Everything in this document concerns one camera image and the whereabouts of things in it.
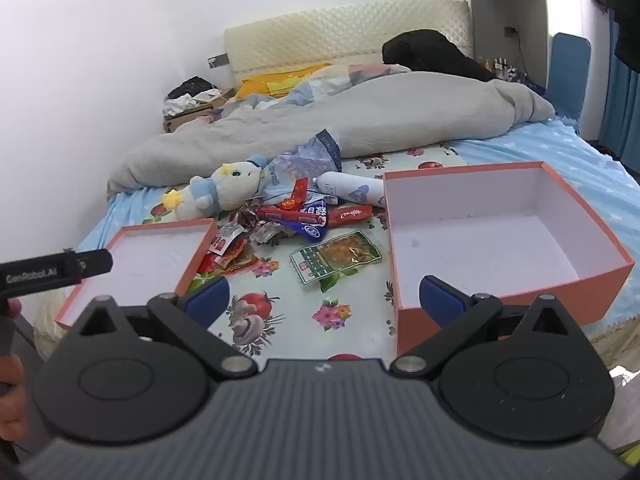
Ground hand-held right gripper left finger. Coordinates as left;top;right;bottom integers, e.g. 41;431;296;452
75;275;259;382

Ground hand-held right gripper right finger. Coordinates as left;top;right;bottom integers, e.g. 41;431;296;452
390;275;576;382

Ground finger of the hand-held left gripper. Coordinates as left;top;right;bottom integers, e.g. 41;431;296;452
75;248;114;279

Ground clear red-edged noodle packet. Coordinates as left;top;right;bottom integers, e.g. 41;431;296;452
210;226;247;257

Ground deep orange cardboard box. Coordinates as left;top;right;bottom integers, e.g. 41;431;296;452
382;161;637;357

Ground person's left hand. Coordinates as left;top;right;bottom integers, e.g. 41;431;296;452
0;298;28;443

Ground red packet with yellow print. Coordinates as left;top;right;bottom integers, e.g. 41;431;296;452
199;245;257;274

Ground fruit printed mat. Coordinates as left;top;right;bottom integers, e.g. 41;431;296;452
145;142;468;362

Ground clear crinkled wrapper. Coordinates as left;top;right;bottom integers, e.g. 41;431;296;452
251;221;296;247

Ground green snack packet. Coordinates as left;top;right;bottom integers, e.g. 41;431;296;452
290;231;383;286

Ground white and blue plush toy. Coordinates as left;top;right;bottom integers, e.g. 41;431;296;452
162;155;268;221

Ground blue snack packet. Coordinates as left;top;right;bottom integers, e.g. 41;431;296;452
292;220;329;244

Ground flat red sauce packet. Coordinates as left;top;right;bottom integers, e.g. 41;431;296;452
327;204;374;228

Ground white spray bottle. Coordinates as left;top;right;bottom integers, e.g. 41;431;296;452
312;171;386;208

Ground blue patterned plastic bag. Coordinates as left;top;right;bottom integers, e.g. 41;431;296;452
260;129;343;206

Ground brown cardboard box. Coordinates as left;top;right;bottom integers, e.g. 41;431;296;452
162;89;238;133

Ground blue star bedsheet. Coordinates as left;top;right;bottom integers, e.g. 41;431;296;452
107;119;640;311

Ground black clothing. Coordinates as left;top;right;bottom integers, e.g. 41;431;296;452
167;76;221;102

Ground grey duvet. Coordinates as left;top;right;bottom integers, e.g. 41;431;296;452
107;67;556;196

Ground yellow pillow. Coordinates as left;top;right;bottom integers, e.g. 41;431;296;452
235;64;333;101

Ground patterned pale pillow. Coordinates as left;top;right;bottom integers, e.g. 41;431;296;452
255;62;411;111

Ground black cloth heap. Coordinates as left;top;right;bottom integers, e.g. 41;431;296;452
382;30;496;83

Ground blue chair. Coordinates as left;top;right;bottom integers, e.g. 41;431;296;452
545;32;593;133

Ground blue curtain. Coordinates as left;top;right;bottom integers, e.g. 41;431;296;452
597;5;640;161

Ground cream quilted headboard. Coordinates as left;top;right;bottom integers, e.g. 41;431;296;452
223;0;473;86

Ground dark hanging clothes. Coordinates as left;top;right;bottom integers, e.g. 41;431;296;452
580;0;640;71

